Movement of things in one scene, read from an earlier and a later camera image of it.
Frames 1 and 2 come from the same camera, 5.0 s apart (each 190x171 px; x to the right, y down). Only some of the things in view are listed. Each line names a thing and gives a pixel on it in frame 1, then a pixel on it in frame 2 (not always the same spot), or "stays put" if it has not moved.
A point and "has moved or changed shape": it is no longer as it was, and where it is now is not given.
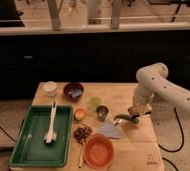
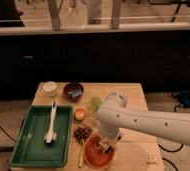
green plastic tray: (43, 138) stays put
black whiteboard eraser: (136, 116) has moved or changed shape
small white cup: (49, 86) stays put
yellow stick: (81, 154) stays put
